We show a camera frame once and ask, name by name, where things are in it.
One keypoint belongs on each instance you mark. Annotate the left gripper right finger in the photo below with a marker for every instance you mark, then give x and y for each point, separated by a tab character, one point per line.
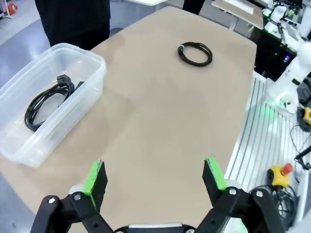
213	182

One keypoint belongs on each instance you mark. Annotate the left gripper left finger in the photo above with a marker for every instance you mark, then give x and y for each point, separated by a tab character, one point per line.
96	184

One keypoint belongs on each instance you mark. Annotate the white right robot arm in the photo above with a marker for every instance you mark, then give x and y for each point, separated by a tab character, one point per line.
286	77

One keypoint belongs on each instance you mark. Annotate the yellow emergency stop button box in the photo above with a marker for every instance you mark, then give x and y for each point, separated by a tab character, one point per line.
306	116
279	174

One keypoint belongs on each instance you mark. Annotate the clear plastic storage container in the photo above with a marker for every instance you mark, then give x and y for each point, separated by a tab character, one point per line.
92	63

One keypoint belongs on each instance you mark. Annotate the person torso black t-shirt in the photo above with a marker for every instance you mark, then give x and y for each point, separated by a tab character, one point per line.
73	21

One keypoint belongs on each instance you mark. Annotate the brown background table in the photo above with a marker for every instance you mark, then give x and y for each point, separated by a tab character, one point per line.
245	14

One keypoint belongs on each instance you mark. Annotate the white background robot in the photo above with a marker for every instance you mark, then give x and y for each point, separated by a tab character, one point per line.
279	14

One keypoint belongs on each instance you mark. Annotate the aluminium profile base plate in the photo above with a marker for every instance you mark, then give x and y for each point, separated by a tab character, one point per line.
262	136

